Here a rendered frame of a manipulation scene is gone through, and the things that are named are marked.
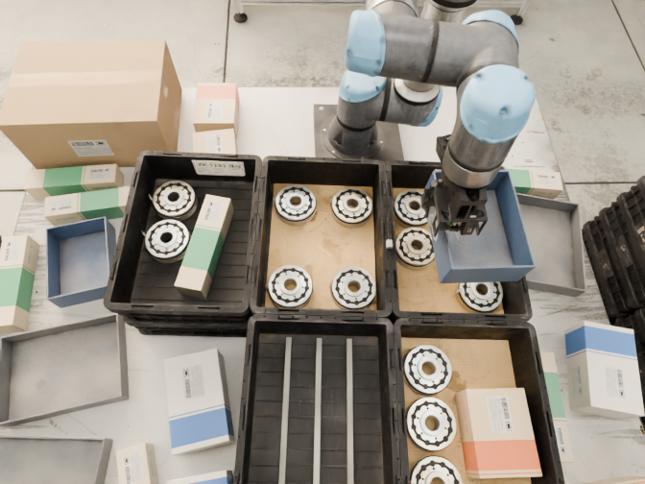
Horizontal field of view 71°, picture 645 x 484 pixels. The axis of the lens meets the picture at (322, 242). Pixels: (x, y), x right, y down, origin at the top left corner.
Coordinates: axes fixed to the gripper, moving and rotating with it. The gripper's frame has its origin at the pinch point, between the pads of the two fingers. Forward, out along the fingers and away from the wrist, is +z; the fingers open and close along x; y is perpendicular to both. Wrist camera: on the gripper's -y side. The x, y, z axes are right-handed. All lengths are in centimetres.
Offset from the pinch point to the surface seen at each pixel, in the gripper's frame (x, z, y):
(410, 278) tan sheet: -1.6, 29.5, -0.3
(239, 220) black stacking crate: -43, 26, -16
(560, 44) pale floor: 116, 124, -179
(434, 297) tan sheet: 3.7, 29.9, 4.5
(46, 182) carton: -98, 28, -31
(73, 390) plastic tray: -82, 35, 23
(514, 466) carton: 13.3, 23.2, 40.4
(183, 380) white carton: -54, 29, 23
